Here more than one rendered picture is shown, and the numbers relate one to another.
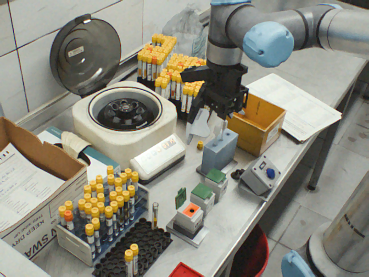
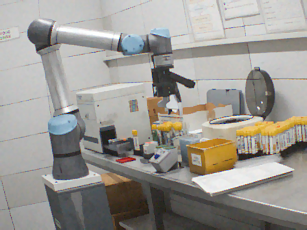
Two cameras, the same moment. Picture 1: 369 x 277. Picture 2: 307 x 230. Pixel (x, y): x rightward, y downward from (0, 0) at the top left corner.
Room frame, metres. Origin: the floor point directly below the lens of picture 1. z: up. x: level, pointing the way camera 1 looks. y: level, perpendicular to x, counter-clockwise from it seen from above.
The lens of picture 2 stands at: (1.84, -1.77, 1.31)
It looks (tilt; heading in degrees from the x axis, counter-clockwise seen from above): 7 degrees down; 124
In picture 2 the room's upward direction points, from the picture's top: 8 degrees counter-clockwise
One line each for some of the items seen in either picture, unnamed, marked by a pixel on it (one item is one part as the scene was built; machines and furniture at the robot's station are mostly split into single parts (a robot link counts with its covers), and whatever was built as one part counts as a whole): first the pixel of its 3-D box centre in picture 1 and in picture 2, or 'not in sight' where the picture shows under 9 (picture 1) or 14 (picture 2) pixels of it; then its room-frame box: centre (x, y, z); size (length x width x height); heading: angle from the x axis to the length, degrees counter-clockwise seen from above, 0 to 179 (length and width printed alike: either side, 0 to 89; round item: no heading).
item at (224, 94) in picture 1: (223, 84); (164, 81); (0.79, -0.07, 1.20); 0.09 x 0.08 x 0.12; 48
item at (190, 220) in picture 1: (189, 218); (151, 150); (0.65, -0.03, 0.92); 0.05 x 0.04 x 0.06; 60
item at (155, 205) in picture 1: (155, 219); not in sight; (0.63, 0.05, 0.93); 0.01 x 0.01 x 0.10; 61
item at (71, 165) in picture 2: not in sight; (68, 163); (0.50, -0.39, 0.95); 0.15 x 0.15 x 0.10
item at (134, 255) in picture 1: (133, 241); (148, 142); (0.56, 0.09, 0.93); 0.17 x 0.09 x 0.11; 151
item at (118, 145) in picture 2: not in sight; (114, 144); (0.36, 0.10, 0.92); 0.21 x 0.07 x 0.05; 150
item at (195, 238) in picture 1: (188, 226); (151, 156); (0.65, -0.03, 0.89); 0.09 x 0.05 x 0.04; 60
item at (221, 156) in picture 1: (219, 154); (190, 151); (0.87, -0.09, 0.93); 0.10 x 0.07 x 0.10; 145
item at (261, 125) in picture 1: (253, 124); (212, 157); (1.01, -0.19, 0.93); 0.13 x 0.13 x 0.10; 56
